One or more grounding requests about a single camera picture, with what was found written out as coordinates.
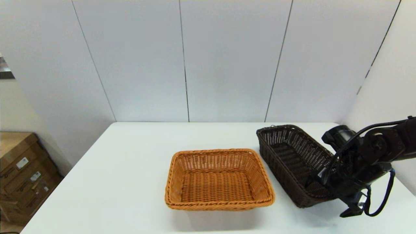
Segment dark brown wicker basket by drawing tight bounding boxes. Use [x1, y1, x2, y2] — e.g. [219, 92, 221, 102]
[256, 124, 345, 208]

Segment orange wicker basket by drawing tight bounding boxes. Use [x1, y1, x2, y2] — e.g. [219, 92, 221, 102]
[164, 149, 276, 212]

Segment brown cardboard box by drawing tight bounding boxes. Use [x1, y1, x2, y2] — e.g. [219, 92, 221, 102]
[0, 155, 61, 203]
[0, 132, 49, 186]
[0, 175, 64, 226]

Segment dark metallic wall fixture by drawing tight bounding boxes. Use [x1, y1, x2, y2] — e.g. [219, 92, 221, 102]
[0, 53, 16, 81]

